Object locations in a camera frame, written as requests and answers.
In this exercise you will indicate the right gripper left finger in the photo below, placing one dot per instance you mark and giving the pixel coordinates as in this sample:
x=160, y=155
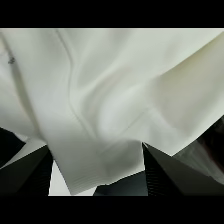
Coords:
x=26, y=176

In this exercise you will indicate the white long-sleeved shirt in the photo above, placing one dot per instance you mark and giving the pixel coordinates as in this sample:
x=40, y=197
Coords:
x=110, y=86

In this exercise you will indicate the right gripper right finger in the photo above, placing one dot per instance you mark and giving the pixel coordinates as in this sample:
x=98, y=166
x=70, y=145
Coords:
x=173, y=176

